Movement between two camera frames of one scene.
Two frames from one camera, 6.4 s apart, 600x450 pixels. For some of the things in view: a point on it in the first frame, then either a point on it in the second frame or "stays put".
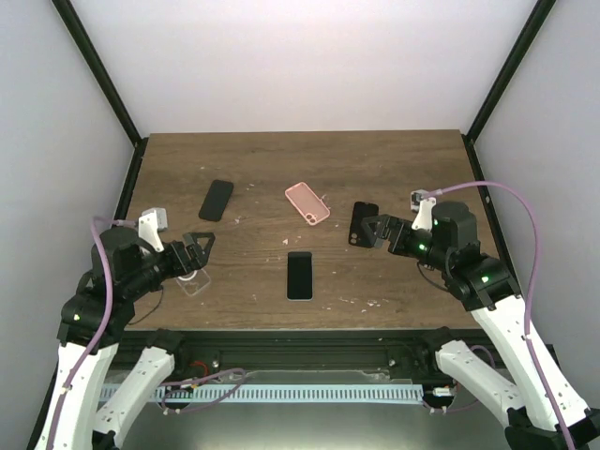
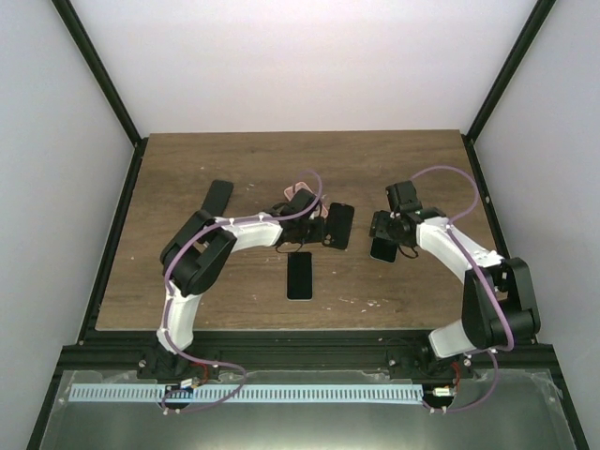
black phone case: (357, 234) to (337, 227)
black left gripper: (199, 259) to (318, 232)
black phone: (299, 276) stays put
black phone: (217, 200) stays put
